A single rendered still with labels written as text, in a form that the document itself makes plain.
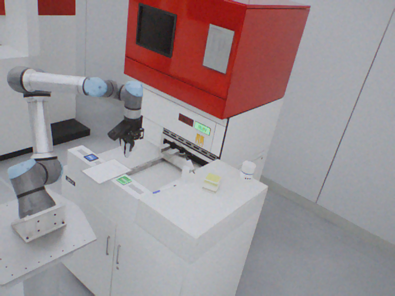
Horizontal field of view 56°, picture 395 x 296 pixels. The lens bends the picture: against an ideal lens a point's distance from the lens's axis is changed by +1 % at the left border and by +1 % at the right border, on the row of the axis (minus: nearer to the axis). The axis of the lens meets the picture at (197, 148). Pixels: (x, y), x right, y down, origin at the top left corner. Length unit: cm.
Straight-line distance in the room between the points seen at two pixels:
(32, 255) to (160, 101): 118
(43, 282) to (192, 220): 76
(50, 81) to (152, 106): 92
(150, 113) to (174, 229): 103
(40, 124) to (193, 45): 87
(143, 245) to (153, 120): 91
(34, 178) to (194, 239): 73
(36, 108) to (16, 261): 66
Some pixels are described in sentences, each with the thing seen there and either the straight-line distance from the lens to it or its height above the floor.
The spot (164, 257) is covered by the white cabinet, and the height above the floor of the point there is 75.
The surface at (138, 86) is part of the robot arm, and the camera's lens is 158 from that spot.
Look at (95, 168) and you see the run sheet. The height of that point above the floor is 96.
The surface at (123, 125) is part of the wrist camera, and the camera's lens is 165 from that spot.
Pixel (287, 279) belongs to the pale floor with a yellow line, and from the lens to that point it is 294.
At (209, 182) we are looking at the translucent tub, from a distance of 179.
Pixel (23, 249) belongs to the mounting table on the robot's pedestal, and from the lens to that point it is 170.
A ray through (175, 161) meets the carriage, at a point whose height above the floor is 88.
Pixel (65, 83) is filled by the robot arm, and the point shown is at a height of 144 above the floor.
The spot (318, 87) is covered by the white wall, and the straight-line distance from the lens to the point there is 336.
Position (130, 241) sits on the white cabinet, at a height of 69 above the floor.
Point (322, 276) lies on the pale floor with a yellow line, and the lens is 310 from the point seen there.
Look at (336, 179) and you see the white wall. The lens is 352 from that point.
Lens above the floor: 199
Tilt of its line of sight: 28 degrees down
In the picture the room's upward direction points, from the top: 11 degrees clockwise
